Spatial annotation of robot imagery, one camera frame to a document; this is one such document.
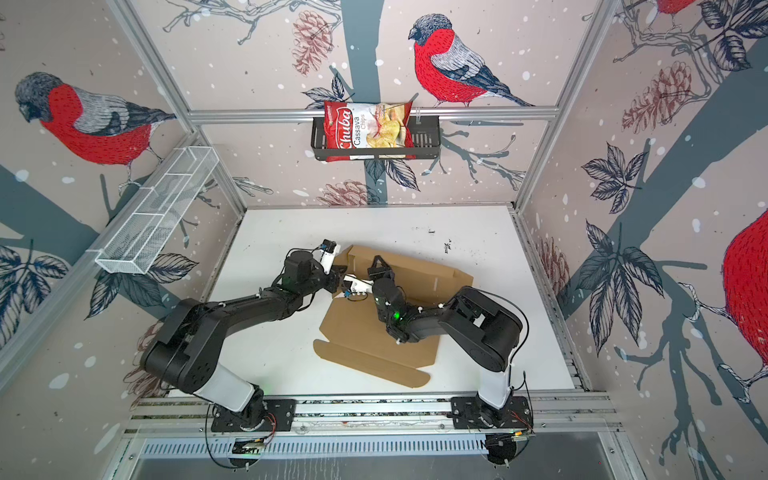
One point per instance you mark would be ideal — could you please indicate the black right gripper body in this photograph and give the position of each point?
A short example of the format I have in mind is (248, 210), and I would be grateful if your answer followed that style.
(381, 282)

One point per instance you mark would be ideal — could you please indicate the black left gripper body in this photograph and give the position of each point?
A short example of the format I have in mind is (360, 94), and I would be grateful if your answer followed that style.
(330, 282)

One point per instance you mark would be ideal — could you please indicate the brown cardboard paper box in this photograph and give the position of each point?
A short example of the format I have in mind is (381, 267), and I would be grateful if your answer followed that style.
(368, 333)

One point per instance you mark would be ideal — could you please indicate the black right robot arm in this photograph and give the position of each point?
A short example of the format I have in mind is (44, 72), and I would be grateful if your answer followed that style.
(487, 327)

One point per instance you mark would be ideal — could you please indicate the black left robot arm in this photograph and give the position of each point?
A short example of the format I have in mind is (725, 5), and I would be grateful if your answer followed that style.
(234, 352)

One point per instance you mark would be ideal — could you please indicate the red cassava chips bag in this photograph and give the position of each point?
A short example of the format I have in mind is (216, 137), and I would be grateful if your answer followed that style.
(355, 126)

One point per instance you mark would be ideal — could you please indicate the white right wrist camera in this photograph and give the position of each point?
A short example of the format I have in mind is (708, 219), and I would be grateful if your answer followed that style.
(355, 289)

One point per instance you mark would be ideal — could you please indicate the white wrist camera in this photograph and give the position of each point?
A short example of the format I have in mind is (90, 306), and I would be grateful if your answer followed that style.
(355, 289)
(329, 251)

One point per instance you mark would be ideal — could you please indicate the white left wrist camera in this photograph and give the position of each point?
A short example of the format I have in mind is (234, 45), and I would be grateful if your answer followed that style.
(329, 251)

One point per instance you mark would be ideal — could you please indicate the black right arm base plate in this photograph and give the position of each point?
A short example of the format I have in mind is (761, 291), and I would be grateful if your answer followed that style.
(492, 413)

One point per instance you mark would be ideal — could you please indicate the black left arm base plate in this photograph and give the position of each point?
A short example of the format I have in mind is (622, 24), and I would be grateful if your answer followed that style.
(264, 414)

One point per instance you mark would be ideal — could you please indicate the black wire wall basket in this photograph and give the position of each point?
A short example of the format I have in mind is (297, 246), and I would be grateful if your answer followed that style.
(424, 134)

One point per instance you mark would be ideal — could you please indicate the white mesh wall shelf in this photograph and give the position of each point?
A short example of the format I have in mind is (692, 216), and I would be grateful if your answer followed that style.
(141, 238)

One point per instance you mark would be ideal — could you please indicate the aluminium front rail frame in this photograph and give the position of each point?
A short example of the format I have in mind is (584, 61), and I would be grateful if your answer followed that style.
(329, 426)

